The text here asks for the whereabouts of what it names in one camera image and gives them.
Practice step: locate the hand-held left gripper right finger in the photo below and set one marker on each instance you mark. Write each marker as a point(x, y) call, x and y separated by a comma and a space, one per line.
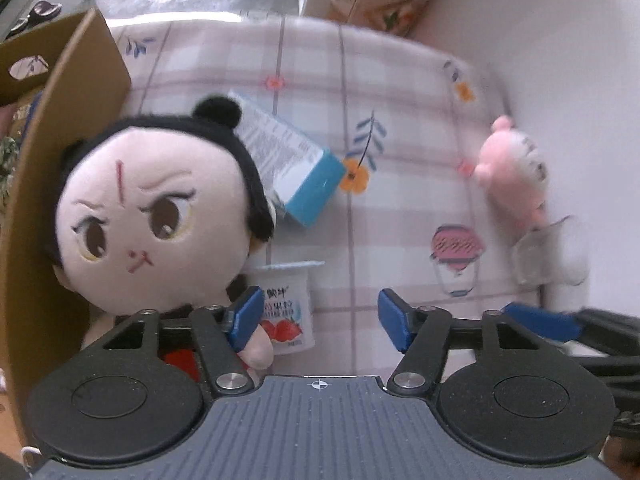
point(395, 317)

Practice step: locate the brown cardboard box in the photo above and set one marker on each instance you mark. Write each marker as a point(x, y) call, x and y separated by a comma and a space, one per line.
point(75, 85)

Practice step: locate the brown slipper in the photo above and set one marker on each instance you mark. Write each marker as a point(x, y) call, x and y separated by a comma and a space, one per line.
point(45, 9)

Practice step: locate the strawberry yogurt cup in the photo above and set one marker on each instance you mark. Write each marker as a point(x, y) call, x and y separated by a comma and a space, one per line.
point(290, 300)

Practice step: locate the checked floral bed sheet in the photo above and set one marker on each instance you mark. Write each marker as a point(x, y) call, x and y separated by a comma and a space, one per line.
point(400, 110)

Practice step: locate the black-haired plush doll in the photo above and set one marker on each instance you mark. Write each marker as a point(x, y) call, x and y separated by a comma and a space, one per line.
point(140, 200)

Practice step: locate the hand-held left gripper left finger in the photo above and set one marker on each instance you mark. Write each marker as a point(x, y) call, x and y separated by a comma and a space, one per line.
point(247, 317)

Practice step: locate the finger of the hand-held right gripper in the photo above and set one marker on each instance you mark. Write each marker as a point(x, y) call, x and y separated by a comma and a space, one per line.
point(545, 322)
point(625, 385)

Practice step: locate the blue and white carton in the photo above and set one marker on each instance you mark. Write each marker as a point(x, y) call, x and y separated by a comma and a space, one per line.
point(295, 160)

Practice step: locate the pink plush toy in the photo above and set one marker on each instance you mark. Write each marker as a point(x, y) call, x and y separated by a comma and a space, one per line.
point(505, 175)

